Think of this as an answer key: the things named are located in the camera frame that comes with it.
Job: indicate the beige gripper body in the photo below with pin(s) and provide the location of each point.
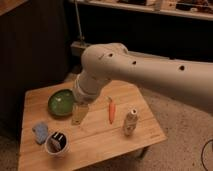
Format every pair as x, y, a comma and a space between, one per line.
78, 113

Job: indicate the cluttered upper shelf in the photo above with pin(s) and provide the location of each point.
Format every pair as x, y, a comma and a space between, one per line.
195, 9

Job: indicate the blue sponge cloth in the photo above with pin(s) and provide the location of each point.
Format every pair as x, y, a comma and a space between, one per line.
41, 132

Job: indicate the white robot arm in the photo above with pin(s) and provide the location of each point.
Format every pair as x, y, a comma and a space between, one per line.
187, 81

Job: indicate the wooden low table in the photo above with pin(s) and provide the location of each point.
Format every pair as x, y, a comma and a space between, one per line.
95, 139

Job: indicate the white cup with contents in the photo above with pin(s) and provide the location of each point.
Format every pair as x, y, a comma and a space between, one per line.
56, 144

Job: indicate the green round plate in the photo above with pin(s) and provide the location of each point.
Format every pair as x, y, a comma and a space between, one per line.
61, 103

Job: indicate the metal vertical pole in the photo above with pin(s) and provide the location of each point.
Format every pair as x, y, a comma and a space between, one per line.
81, 37

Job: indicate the orange carrot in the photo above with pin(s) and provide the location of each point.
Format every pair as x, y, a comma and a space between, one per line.
111, 110

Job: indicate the small patterned bottle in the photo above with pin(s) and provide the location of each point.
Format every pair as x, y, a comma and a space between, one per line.
130, 122

